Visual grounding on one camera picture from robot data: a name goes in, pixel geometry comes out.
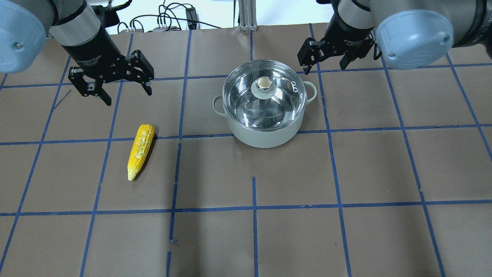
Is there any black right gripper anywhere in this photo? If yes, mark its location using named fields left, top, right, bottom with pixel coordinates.
left=297, top=15, right=374, bottom=75

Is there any aluminium frame post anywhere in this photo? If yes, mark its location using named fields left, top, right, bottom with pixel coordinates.
left=238, top=0, right=258, bottom=32

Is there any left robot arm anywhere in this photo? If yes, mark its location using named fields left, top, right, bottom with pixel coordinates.
left=0, top=0, right=155, bottom=106

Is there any glass pot lid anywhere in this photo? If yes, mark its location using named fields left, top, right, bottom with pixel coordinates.
left=223, top=59, right=308, bottom=132

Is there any grey-green cooking pot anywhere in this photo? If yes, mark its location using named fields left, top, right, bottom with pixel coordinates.
left=211, top=59, right=317, bottom=149

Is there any yellow corn cob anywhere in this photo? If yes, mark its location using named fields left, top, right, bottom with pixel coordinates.
left=127, top=124, right=155, bottom=181

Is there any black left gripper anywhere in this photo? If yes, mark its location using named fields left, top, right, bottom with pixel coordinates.
left=63, top=30, right=155, bottom=106

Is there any black power adapter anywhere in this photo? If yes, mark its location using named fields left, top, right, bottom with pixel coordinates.
left=185, top=7, right=199, bottom=30

